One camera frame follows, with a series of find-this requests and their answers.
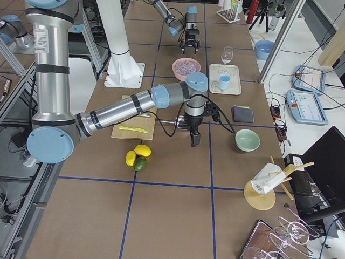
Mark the white carton box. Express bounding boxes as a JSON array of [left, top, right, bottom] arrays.
[[251, 163, 285, 195]]

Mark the teach pendant near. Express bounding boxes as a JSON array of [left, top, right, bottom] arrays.
[[286, 90, 328, 125]]

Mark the red bottle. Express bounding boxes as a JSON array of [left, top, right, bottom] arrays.
[[246, 0, 259, 24]]

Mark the cream plastic tray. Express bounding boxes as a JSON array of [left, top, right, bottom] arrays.
[[209, 64, 242, 95]]

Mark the grey folded cloth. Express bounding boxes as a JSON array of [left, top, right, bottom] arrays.
[[231, 106, 254, 123]]

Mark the wooden mug tree stand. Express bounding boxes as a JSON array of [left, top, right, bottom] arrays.
[[244, 156, 314, 210]]

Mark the yellow lemon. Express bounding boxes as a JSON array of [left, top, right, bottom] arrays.
[[125, 151, 137, 167], [134, 144, 151, 157]]

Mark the yellow plastic knife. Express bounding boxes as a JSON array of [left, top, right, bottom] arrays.
[[119, 126, 148, 134]]

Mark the white wire cup rack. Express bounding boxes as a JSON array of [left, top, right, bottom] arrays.
[[216, 0, 243, 23]]

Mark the teach pendant far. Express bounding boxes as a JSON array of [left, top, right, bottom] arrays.
[[293, 65, 326, 95]]

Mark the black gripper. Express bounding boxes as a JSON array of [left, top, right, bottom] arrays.
[[180, 29, 200, 54], [184, 101, 219, 147]]

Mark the white chair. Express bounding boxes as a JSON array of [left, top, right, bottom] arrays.
[[68, 58, 96, 114]]

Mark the pink bowl of ice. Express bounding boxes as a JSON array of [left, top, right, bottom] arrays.
[[172, 58, 201, 81]]

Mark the clear wine glass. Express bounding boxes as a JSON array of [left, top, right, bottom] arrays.
[[220, 46, 234, 75]]

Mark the teach pendant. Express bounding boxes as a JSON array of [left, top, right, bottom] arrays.
[[286, 90, 328, 125], [293, 65, 326, 95]]

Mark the wooden cutting board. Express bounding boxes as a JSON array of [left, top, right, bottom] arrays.
[[111, 108, 157, 140]]

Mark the green ceramic bowl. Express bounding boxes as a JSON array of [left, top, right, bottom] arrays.
[[235, 129, 260, 152]]

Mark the yellow lemon upper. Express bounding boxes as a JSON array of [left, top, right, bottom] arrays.
[[134, 144, 151, 157]]

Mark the silver metal ice scoop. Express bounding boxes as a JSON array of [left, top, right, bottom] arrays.
[[158, 115, 190, 131]]

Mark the green lime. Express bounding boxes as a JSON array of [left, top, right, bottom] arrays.
[[133, 156, 147, 172]]

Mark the black laptop monitor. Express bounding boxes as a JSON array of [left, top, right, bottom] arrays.
[[291, 126, 344, 223]]

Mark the black camera tripod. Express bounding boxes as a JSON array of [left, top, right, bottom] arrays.
[[249, 0, 269, 32]]

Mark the yellow lemon lower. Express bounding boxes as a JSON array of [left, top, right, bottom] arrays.
[[125, 151, 137, 167]]

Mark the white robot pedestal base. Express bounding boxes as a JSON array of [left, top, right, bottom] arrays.
[[96, 0, 145, 89]]

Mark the aluminium frame post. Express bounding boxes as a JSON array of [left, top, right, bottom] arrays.
[[258, 0, 306, 84]]

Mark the light blue plastic cup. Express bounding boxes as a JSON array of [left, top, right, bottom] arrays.
[[218, 74, 231, 91]]

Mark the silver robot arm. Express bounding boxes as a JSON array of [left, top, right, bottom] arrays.
[[147, 1, 200, 54], [25, 1, 220, 164]]

